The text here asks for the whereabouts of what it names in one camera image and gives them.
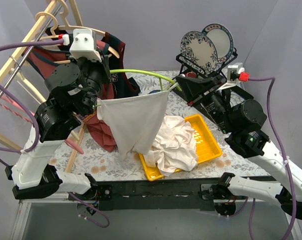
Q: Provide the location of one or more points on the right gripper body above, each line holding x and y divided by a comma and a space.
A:
199, 92

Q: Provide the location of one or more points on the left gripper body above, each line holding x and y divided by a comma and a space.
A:
100, 66

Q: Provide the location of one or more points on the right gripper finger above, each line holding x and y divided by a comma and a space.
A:
199, 82
190, 93

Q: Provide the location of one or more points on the green hanger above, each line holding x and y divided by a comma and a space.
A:
145, 73

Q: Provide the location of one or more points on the cream hanger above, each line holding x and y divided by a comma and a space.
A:
30, 88
110, 49
63, 15

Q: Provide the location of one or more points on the red tank top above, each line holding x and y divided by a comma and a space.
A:
42, 59

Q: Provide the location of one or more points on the white camisole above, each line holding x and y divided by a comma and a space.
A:
134, 121

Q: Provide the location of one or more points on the cream hanger front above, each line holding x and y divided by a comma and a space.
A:
30, 88

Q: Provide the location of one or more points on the white tank top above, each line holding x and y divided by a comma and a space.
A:
174, 147

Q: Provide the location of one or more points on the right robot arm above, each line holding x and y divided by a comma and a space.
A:
243, 123

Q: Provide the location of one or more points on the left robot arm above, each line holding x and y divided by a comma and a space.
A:
74, 88

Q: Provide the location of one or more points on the navy tank top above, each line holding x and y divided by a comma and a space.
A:
120, 86

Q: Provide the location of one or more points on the red mug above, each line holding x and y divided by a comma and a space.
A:
191, 74

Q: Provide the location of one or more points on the floral blue plate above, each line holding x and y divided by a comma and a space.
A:
199, 50

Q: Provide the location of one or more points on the green rimmed white plate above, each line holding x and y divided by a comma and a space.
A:
222, 40

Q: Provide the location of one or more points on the wooden clothes rack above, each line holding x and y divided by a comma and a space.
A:
16, 61

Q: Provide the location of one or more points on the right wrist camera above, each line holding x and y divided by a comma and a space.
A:
237, 72

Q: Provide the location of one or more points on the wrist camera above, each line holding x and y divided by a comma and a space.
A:
84, 45
237, 72

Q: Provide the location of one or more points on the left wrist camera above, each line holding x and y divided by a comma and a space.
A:
84, 45

